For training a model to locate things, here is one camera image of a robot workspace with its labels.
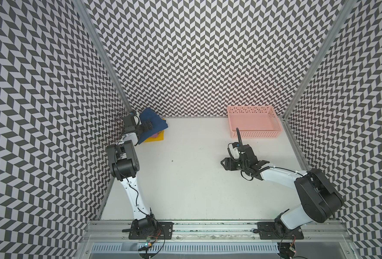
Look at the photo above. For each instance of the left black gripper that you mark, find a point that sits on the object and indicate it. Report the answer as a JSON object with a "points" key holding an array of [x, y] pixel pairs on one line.
{"points": [[145, 127]]}

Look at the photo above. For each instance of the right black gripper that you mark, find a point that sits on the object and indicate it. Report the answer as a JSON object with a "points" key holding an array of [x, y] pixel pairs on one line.
{"points": [[229, 162]]}

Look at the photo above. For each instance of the blue mickey t-shirt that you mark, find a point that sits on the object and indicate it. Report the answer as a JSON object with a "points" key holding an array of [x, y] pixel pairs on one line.
{"points": [[158, 123]]}

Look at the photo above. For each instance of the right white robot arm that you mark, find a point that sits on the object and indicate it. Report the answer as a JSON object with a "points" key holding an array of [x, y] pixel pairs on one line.
{"points": [[318, 198]]}

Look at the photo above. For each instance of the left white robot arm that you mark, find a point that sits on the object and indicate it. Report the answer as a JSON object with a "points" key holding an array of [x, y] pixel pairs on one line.
{"points": [[124, 166]]}

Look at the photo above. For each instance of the folded yellow t-shirt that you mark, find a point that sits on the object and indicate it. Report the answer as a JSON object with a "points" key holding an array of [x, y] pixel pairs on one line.
{"points": [[155, 137]]}

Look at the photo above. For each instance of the pink plastic basket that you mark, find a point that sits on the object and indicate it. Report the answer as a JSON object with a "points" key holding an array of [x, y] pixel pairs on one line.
{"points": [[253, 121]]}

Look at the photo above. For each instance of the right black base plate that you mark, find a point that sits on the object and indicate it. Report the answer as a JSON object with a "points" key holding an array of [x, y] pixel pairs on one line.
{"points": [[276, 231]]}

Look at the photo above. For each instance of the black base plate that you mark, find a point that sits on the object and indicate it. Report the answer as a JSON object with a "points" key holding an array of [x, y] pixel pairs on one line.
{"points": [[140, 230], [276, 231]]}

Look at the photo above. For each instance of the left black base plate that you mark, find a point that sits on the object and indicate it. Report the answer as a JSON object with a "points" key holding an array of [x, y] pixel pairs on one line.
{"points": [[140, 230]]}

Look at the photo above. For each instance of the aluminium front rail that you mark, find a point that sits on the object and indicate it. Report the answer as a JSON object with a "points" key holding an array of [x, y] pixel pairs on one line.
{"points": [[208, 239]]}

